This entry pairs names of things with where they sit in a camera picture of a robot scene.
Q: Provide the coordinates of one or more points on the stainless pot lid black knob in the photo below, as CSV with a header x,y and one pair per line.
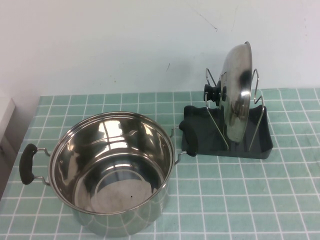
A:
x,y
237,87

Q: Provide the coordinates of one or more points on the green checkered tablecloth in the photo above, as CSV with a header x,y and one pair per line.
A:
x,y
250,200

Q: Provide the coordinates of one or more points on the white grey cabinet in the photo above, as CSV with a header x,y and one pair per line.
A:
x,y
6,130

